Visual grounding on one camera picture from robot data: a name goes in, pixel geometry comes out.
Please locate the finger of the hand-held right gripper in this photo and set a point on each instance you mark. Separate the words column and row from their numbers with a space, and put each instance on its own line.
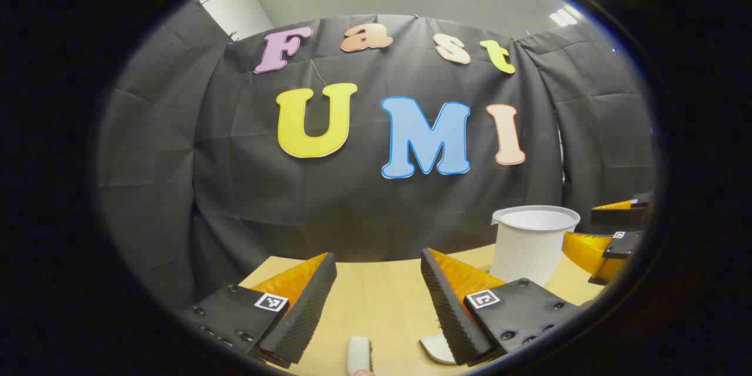
column 617, row 216
column 625, row 244

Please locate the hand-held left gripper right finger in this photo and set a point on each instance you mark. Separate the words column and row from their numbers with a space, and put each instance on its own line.
column 449, row 311

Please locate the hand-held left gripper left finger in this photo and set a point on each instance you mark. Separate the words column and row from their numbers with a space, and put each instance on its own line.
column 305, row 311

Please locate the grey dustpan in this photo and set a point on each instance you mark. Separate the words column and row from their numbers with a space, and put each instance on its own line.
column 437, row 349

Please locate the small grey broom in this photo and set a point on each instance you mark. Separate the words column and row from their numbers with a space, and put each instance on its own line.
column 359, row 352

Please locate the white ribbed garbage bin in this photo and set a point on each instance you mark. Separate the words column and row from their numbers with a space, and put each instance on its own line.
column 529, row 252

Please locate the light wooden desktop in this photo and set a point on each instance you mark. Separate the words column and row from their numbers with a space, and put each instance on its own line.
column 382, row 305

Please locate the small ceiling light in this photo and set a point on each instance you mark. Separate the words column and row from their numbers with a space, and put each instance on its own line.
column 565, row 15

